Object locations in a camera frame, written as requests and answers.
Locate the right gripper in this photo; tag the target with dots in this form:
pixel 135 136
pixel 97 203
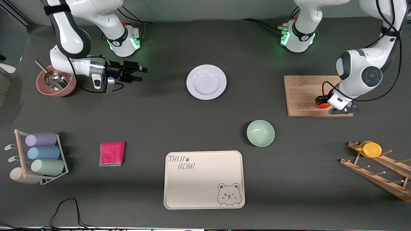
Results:
pixel 116 71

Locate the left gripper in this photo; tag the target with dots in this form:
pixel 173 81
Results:
pixel 320 99

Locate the orange fruit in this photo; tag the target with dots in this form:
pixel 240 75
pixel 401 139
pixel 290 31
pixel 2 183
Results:
pixel 324 105

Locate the pale lavender round plate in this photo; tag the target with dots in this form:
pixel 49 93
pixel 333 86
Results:
pixel 206 82

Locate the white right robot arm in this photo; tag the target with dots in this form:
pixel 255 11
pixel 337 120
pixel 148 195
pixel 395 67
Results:
pixel 69 35

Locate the wooden cutting board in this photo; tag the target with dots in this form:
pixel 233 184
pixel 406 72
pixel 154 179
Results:
pixel 301 96

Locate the pink bowl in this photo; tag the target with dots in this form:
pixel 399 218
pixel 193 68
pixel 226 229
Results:
pixel 71 86

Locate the mint green bowl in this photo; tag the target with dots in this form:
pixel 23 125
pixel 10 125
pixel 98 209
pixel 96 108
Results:
pixel 260 133

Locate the yellow mug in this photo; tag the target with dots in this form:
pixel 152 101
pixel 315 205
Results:
pixel 371 149

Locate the metal scoop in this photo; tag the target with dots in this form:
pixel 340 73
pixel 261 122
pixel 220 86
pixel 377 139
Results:
pixel 54 80

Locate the pink folded cloth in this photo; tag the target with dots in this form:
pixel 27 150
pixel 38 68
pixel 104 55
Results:
pixel 111 154

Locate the wooden mug rack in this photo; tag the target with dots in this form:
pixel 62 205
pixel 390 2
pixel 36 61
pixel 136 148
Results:
pixel 379 179

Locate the purple cup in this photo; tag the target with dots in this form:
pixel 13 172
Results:
pixel 41 139

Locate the blue cup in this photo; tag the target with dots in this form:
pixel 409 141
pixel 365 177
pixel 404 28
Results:
pixel 43 152

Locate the cream tray with bear print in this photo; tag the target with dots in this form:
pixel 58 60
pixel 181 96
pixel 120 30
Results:
pixel 199 183

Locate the green cup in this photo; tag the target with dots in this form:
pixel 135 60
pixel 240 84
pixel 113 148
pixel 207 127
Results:
pixel 48 167

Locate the white flat background object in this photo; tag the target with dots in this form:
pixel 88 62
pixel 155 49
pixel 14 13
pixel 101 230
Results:
pixel 7 68

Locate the beige cup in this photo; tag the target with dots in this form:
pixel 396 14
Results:
pixel 16 175

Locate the black frame bar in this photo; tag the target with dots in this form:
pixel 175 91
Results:
pixel 19 17

